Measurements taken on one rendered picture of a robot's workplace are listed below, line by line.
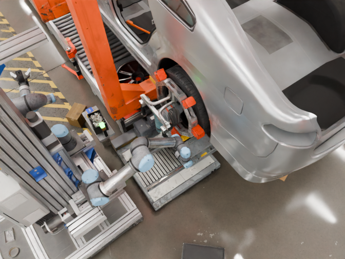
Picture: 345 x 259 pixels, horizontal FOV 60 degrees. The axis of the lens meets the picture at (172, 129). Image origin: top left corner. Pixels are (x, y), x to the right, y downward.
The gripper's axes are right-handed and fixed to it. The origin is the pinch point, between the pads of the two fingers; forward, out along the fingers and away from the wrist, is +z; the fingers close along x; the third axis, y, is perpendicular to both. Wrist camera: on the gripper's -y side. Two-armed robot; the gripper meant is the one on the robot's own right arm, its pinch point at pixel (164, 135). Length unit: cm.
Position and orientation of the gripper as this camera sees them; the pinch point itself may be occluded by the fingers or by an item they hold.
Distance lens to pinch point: 248.0
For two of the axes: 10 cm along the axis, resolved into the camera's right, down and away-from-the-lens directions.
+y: -0.4, -5.5, -8.4
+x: -8.2, 5.0, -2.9
